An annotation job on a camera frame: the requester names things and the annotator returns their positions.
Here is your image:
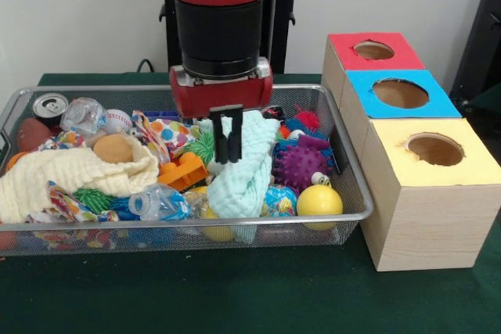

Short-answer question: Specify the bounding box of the yellow smooth ball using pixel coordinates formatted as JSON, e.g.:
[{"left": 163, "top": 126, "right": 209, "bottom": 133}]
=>
[{"left": 296, "top": 185, "right": 344, "bottom": 232}]

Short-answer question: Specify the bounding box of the green stringy koosh ball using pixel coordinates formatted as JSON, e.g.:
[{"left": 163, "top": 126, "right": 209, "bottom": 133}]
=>
[{"left": 183, "top": 130, "right": 216, "bottom": 167}]

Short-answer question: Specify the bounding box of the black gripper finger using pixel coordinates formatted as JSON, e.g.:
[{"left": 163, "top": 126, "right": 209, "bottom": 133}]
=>
[
  {"left": 210, "top": 109, "right": 229, "bottom": 164},
  {"left": 229, "top": 105, "right": 244, "bottom": 163}
]

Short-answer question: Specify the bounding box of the crushed clear plastic bottle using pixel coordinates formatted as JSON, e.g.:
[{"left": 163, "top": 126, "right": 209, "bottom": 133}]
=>
[{"left": 128, "top": 183, "right": 192, "bottom": 221}]

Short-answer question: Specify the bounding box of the mint green cloth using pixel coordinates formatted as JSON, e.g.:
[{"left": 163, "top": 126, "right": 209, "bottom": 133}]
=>
[{"left": 197, "top": 110, "right": 281, "bottom": 220}]

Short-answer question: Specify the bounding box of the globe print ball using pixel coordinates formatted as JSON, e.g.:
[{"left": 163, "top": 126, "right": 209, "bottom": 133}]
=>
[{"left": 261, "top": 184, "right": 299, "bottom": 217}]

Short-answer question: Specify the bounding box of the silver topped drink can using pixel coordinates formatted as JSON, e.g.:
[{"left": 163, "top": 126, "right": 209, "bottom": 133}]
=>
[{"left": 31, "top": 92, "right": 70, "bottom": 128}]

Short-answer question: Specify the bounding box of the wooden box with three holes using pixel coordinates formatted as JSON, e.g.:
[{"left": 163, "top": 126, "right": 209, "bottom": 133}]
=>
[{"left": 320, "top": 31, "right": 501, "bottom": 272}]

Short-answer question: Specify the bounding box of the shallow metal mesh bin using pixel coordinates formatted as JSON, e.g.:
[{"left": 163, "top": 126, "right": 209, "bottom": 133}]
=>
[{"left": 0, "top": 83, "right": 375, "bottom": 259}]

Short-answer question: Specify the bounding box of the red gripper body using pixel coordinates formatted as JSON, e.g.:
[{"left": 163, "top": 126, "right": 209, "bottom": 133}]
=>
[{"left": 168, "top": 58, "right": 274, "bottom": 120}]

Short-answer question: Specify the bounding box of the tan foam ball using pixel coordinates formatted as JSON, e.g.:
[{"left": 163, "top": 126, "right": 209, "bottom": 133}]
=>
[{"left": 92, "top": 133, "right": 136, "bottom": 163}]

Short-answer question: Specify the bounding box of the orange plastic block toy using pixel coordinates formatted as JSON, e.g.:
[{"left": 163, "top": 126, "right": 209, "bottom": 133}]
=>
[{"left": 157, "top": 153, "right": 208, "bottom": 193}]

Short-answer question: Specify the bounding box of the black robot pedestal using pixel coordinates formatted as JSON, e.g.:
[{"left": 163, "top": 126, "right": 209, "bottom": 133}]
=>
[{"left": 158, "top": 0, "right": 316, "bottom": 75}]

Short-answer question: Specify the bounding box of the black chair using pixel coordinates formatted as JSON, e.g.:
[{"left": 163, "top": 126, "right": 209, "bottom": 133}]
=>
[{"left": 449, "top": 0, "right": 501, "bottom": 108}]

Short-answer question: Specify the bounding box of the dark green table cloth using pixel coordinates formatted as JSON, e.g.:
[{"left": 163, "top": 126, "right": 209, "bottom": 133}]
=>
[{"left": 0, "top": 72, "right": 501, "bottom": 334}]

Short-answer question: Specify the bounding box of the purple spiky ball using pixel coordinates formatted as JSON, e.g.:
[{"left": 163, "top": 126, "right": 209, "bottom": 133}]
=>
[{"left": 273, "top": 144, "right": 333, "bottom": 190}]

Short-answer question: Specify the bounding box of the blue stringy koosh ball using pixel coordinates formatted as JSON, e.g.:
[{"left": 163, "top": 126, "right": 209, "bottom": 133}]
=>
[{"left": 109, "top": 196, "right": 138, "bottom": 221}]

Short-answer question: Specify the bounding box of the cream yellow cloth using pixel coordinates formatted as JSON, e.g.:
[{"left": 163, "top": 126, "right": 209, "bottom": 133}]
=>
[{"left": 0, "top": 133, "right": 160, "bottom": 224}]

